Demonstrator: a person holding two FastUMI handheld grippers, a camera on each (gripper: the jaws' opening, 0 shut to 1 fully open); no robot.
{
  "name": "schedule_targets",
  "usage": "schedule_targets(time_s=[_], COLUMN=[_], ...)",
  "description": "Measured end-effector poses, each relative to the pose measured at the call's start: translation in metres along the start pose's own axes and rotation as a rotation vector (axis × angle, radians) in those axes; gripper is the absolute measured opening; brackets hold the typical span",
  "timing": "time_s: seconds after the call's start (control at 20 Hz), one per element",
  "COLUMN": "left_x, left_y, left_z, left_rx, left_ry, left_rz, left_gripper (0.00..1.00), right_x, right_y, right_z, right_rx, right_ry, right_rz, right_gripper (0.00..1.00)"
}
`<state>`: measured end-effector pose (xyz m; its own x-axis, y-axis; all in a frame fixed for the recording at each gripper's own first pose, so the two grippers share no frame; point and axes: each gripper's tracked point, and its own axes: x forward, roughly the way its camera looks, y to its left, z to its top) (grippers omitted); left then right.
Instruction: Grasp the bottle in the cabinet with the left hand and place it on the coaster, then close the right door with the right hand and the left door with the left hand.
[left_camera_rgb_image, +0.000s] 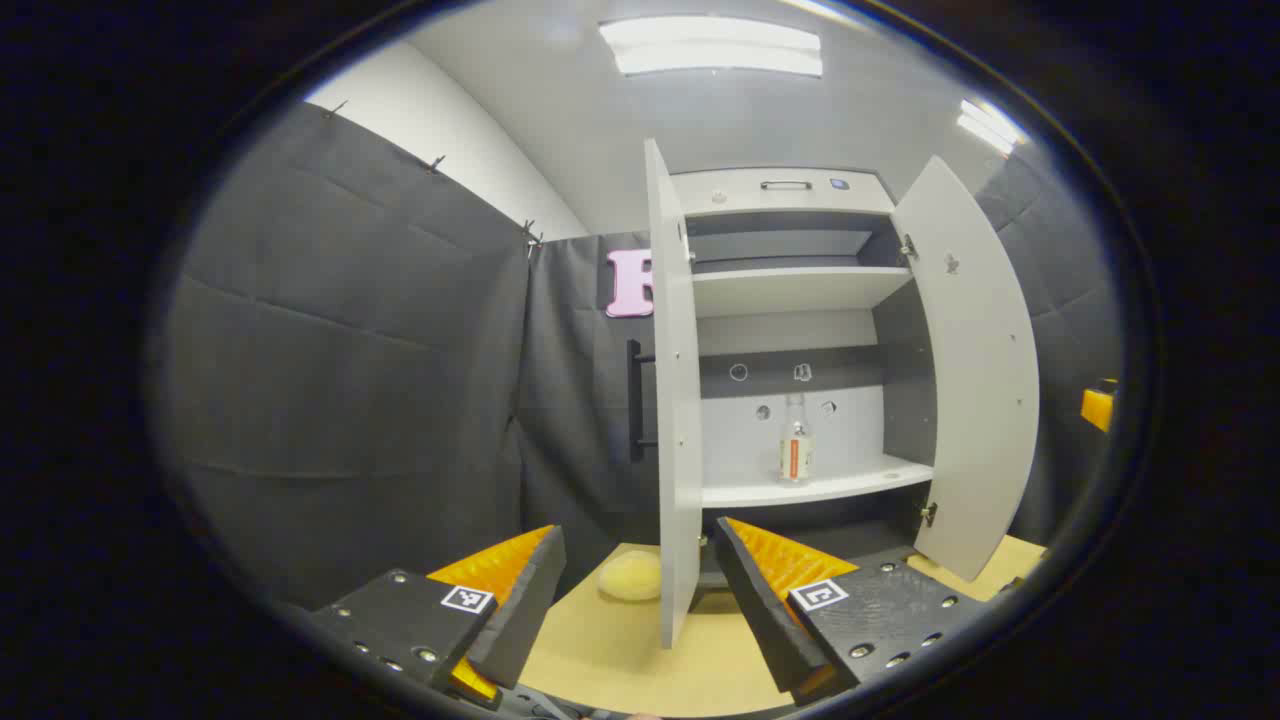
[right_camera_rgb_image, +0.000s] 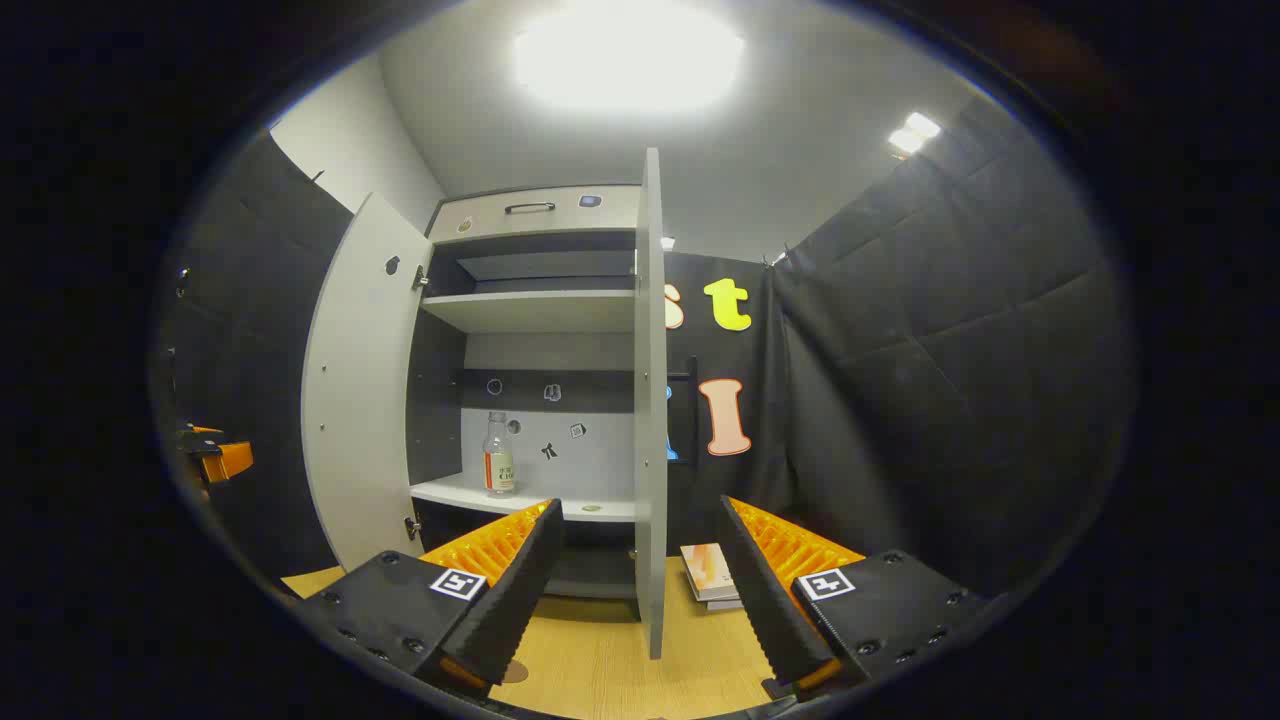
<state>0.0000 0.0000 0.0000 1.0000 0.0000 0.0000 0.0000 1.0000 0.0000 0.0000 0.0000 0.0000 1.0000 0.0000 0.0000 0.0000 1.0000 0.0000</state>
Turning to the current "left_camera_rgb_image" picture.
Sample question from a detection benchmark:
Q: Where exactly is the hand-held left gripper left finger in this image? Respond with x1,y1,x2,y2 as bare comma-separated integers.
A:
305,525,568,711

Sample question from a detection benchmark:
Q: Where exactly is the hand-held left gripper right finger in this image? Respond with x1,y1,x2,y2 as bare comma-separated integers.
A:
712,516,986,706

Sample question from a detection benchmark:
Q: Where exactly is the grey cabinet door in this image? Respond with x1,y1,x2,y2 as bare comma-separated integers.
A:
890,155,1041,583
643,138,704,651

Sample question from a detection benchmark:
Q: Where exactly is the clear bottle with orange label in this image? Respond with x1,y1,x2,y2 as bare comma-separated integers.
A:
779,393,814,485

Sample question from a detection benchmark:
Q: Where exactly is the grey cabinet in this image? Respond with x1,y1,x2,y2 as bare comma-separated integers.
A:
670,168,938,591

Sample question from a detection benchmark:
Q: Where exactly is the grey cabinet drawer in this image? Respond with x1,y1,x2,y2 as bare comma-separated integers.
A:
670,168,896,216

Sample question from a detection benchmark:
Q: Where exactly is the small ceiling light panel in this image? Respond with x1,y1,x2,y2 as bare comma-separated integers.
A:
955,98,1029,156

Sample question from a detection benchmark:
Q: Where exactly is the large ceiling light panel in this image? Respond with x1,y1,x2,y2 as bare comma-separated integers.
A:
598,15,824,79

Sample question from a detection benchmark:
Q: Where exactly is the black door handle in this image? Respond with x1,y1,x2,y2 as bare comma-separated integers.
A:
626,338,659,463

